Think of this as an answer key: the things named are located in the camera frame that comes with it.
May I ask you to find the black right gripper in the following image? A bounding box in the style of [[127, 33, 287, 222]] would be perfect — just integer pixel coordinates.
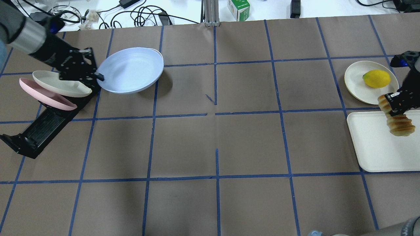
[[385, 70, 420, 116]]

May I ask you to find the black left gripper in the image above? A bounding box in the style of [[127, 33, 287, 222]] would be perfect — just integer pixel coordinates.
[[31, 33, 104, 89]]

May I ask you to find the striped bread loaf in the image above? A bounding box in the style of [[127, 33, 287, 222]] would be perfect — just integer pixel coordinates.
[[377, 94, 415, 136]]

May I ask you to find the light blue plate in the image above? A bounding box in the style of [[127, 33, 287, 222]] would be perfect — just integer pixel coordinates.
[[97, 47, 164, 94]]

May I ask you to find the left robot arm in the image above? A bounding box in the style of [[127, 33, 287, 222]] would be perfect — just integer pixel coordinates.
[[0, 0, 104, 87]]

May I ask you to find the cream plate in rack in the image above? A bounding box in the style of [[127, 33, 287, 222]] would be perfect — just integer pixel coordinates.
[[32, 70, 93, 98]]

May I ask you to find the pink plate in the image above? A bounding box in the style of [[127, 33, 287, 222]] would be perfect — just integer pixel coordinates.
[[19, 78, 77, 111]]

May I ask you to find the yellow lemon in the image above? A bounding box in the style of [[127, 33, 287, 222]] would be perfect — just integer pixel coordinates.
[[362, 69, 391, 89]]

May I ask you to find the cream bowl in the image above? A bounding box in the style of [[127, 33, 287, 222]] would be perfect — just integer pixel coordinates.
[[149, 48, 164, 64]]

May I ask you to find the cream rectangular tray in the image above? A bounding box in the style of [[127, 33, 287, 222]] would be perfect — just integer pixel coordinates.
[[347, 110, 420, 173]]

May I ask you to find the black power adapter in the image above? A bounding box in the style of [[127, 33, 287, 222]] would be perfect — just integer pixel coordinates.
[[118, 0, 140, 9]]

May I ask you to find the black dish rack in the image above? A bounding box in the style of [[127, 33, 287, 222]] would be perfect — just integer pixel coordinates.
[[1, 86, 101, 159]]

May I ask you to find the green white box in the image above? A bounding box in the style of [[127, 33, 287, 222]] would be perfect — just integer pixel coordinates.
[[227, 0, 250, 22]]

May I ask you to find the black cable bundle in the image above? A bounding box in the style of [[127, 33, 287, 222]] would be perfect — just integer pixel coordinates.
[[16, 0, 199, 30]]

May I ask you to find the aluminium frame post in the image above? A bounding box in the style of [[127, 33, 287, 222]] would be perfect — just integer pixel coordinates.
[[200, 0, 220, 27]]

